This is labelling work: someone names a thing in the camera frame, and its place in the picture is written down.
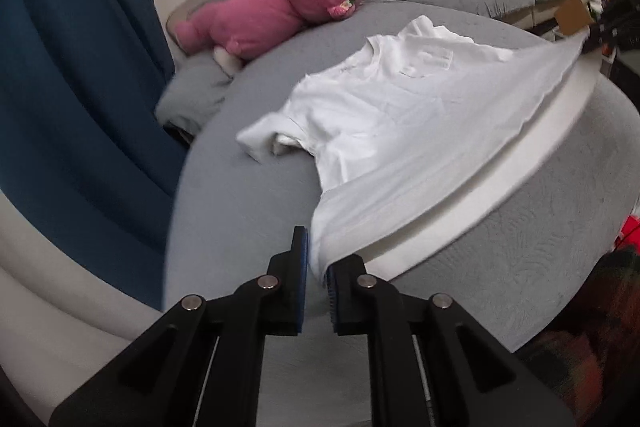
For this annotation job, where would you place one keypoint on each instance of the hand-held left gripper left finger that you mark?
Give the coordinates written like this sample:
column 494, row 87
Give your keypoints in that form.
column 300, row 287

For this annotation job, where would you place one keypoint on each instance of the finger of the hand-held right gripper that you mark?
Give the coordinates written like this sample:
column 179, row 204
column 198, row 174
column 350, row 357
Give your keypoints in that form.
column 607, row 34

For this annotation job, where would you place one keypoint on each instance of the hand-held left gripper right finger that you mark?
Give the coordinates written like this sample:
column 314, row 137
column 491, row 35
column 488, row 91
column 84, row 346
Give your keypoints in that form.
column 332, row 307

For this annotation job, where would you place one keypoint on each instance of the white t-shirt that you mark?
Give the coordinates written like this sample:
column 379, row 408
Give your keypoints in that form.
column 400, row 117

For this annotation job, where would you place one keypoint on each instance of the brown cardboard board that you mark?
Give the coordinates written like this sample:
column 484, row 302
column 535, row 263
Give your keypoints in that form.
column 575, row 14

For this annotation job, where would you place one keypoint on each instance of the grey sofa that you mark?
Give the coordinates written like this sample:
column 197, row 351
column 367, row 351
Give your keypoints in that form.
column 240, row 197

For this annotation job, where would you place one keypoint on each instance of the red cloth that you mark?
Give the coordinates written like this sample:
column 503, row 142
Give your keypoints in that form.
column 627, row 232

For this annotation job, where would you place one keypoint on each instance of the white curtain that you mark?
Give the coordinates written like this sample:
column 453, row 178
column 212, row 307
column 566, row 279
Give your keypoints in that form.
column 60, row 307

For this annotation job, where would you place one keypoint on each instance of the pink plush toy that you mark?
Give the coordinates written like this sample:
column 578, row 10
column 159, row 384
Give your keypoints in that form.
column 250, row 22

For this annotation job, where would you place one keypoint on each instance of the blue curtain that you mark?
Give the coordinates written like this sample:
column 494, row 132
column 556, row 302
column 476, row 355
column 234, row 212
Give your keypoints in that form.
column 65, row 82

